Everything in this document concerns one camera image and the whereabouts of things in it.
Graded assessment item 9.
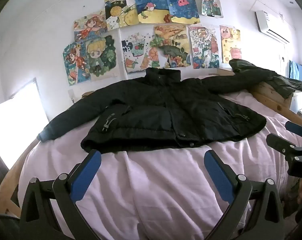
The bright window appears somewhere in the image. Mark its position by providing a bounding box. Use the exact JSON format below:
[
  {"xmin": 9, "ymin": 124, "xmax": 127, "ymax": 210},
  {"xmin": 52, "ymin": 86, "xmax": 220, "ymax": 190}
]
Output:
[{"xmin": 0, "ymin": 81, "xmax": 49, "ymax": 170}]

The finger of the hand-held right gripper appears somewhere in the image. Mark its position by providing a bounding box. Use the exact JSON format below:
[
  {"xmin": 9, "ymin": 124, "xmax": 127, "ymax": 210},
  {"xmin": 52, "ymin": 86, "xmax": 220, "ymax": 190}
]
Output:
[
  {"xmin": 285, "ymin": 121, "xmax": 302, "ymax": 137},
  {"xmin": 266, "ymin": 133, "xmax": 298, "ymax": 156}
]

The black puffer jacket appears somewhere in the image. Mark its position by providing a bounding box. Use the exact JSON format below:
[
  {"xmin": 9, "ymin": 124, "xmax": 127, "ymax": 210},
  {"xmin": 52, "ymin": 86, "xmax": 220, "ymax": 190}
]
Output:
[{"xmin": 37, "ymin": 59, "xmax": 302, "ymax": 154}]

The yellow pink pig drawing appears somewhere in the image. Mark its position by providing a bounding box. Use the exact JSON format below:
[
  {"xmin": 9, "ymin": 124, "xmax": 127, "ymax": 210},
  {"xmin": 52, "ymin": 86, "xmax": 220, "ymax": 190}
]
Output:
[{"xmin": 219, "ymin": 25, "xmax": 242, "ymax": 64}]

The orange-haired girl drawing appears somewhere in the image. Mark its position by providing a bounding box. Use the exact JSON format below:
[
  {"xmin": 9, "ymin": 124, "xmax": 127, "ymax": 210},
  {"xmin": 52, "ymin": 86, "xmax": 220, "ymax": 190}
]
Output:
[{"xmin": 74, "ymin": 10, "xmax": 108, "ymax": 41}]

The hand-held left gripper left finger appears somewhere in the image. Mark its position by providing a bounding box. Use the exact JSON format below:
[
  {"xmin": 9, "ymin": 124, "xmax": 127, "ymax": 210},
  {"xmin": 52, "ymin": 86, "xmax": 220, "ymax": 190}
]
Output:
[{"xmin": 20, "ymin": 149, "xmax": 102, "ymax": 240}]

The white air conditioner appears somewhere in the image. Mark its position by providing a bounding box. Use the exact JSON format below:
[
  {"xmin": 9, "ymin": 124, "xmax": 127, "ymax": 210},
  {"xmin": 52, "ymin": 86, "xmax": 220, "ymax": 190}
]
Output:
[{"xmin": 255, "ymin": 10, "xmax": 291, "ymax": 43}]

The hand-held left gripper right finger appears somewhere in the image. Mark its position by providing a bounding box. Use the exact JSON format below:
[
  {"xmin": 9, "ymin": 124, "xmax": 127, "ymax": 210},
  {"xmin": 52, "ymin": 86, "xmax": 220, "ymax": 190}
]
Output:
[{"xmin": 204, "ymin": 149, "xmax": 285, "ymax": 240}]

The blue hanging cloth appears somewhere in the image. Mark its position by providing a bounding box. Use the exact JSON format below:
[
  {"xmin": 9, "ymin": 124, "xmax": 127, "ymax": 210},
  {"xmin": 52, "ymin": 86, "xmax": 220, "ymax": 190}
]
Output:
[{"xmin": 288, "ymin": 60, "xmax": 302, "ymax": 82}]

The orange landscape drawing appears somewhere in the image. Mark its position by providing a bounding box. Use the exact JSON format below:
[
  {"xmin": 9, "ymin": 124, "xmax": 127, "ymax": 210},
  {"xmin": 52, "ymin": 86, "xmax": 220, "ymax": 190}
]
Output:
[{"xmin": 153, "ymin": 24, "xmax": 192, "ymax": 69}]

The red-haired figure drawing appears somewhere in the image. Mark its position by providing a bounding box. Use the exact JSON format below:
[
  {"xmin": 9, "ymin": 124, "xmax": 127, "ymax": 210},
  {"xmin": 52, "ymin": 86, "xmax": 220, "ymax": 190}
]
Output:
[{"xmin": 192, "ymin": 0, "xmax": 224, "ymax": 18}]

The blond figure green drawing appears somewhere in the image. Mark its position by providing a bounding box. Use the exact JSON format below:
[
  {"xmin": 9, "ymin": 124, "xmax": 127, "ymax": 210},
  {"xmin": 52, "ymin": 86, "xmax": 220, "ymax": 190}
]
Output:
[{"xmin": 84, "ymin": 34, "xmax": 121, "ymax": 81}]

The blue sea fish drawing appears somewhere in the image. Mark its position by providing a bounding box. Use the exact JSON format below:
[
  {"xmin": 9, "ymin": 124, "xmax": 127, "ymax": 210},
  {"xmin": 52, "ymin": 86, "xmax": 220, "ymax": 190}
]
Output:
[{"xmin": 134, "ymin": 0, "xmax": 171, "ymax": 25}]

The pink jellyfish drawing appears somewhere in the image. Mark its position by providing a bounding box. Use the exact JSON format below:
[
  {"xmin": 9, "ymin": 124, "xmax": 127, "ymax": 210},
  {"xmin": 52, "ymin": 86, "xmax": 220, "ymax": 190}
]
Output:
[{"xmin": 164, "ymin": 0, "xmax": 200, "ymax": 25}]

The white fruit drink drawing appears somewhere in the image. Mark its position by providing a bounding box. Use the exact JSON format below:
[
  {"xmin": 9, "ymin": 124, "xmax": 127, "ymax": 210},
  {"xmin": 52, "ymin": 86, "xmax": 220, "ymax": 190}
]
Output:
[{"xmin": 121, "ymin": 28, "xmax": 162, "ymax": 73}]

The black and yellow moon drawing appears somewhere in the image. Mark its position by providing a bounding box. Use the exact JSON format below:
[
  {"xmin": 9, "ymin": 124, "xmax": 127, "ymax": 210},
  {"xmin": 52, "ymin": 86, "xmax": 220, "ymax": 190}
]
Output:
[{"xmin": 104, "ymin": 0, "xmax": 139, "ymax": 31}]

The wooden bed frame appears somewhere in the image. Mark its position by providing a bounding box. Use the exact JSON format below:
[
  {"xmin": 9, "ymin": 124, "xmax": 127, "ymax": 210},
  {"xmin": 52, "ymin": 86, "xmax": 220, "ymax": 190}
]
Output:
[{"xmin": 0, "ymin": 67, "xmax": 302, "ymax": 218}]

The pink bed sheet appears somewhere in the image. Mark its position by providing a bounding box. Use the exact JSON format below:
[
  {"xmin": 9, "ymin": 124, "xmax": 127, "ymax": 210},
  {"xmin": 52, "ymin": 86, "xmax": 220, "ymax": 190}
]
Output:
[{"xmin": 17, "ymin": 87, "xmax": 302, "ymax": 240}]

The blue collage drawing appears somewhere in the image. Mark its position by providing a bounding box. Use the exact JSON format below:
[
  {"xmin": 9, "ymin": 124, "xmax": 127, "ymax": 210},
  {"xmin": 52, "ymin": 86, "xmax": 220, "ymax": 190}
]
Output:
[{"xmin": 188, "ymin": 26, "xmax": 220, "ymax": 69}]

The blue swimming girl drawing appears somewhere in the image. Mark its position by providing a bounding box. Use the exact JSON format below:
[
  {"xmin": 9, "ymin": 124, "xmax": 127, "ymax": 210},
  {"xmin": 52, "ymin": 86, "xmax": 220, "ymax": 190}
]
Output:
[{"xmin": 63, "ymin": 42, "xmax": 89, "ymax": 86}]

